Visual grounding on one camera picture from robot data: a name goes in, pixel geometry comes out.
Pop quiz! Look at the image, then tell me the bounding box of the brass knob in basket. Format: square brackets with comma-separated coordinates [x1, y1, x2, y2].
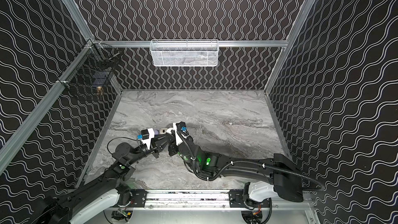
[96, 86, 104, 96]

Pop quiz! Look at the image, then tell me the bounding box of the white wire mesh basket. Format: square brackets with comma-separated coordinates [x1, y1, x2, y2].
[149, 39, 220, 67]

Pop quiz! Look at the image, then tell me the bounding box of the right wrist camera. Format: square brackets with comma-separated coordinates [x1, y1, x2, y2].
[173, 121, 192, 146]

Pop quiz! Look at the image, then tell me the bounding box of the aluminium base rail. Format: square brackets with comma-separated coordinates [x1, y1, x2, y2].
[102, 188, 312, 211]

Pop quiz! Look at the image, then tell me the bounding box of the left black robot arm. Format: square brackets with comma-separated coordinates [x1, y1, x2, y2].
[29, 134, 175, 224]

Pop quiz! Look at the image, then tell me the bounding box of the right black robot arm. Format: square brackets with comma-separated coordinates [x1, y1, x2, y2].
[166, 131, 325, 202]

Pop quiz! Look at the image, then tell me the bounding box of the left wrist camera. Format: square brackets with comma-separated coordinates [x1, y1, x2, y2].
[137, 128, 155, 149]

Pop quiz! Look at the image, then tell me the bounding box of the black wire basket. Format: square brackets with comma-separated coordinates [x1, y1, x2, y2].
[61, 44, 121, 101]

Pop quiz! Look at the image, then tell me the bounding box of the white round charging case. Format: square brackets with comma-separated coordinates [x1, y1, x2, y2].
[166, 128, 174, 134]

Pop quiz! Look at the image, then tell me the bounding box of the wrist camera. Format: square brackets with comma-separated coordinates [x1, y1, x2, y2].
[173, 121, 192, 146]
[137, 128, 155, 149]

